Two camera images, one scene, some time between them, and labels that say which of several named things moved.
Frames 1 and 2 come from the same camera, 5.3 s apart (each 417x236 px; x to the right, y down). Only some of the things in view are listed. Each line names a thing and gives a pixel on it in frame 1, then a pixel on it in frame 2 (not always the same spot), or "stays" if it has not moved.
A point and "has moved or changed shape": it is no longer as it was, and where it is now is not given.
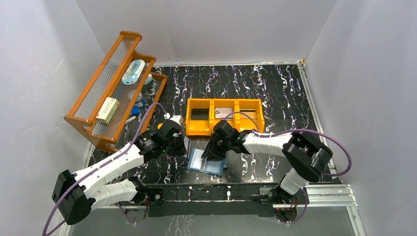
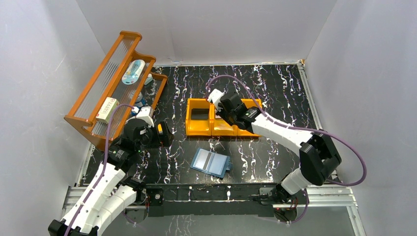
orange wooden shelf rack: (118, 103) stays
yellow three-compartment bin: (202, 114) stays
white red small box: (108, 110) stays
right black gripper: (214, 145) to (226, 106)
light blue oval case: (133, 72) stays
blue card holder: (196, 162) has moved or changed shape
